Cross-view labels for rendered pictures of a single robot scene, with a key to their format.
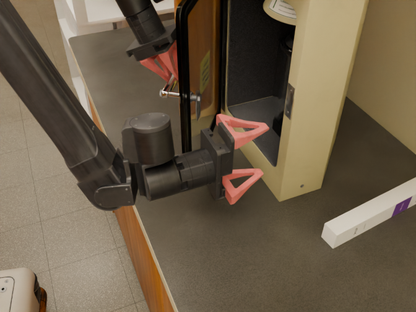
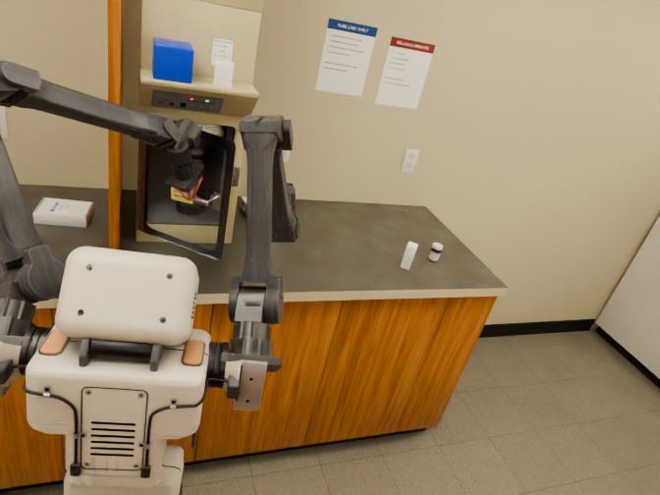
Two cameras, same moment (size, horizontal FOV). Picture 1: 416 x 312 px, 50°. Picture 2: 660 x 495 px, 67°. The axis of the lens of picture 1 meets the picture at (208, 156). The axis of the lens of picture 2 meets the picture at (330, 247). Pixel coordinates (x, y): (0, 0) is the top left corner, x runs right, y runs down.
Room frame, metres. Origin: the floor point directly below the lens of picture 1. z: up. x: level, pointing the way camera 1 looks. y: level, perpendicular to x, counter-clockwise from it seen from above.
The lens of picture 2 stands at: (0.40, 1.38, 1.86)
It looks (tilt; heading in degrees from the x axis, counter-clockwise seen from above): 29 degrees down; 267
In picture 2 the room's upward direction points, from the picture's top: 14 degrees clockwise
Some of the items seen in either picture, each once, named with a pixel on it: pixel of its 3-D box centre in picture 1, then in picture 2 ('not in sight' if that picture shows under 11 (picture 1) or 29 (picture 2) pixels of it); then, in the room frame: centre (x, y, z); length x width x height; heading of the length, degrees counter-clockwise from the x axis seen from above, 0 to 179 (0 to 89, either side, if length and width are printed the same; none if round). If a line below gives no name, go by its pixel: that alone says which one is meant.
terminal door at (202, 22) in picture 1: (203, 73); (184, 190); (0.81, 0.01, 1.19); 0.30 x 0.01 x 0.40; 166
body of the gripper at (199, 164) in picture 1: (197, 168); not in sight; (0.51, 0.02, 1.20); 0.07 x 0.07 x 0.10; 23
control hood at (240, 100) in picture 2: not in sight; (199, 98); (0.80, -0.04, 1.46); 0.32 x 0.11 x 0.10; 23
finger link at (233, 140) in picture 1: (239, 140); not in sight; (0.54, -0.05, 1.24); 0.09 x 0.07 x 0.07; 113
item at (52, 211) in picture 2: not in sight; (64, 212); (1.24, -0.09, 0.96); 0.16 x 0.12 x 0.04; 15
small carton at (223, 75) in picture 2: not in sight; (223, 73); (0.75, -0.07, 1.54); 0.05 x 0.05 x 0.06; 13
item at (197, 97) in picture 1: (195, 105); not in sight; (0.71, 0.02, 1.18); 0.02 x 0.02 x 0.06; 76
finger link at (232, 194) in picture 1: (237, 173); not in sight; (0.53, -0.05, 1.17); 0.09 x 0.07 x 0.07; 113
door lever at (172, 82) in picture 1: (179, 85); (199, 197); (0.75, 0.06, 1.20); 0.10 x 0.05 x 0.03; 166
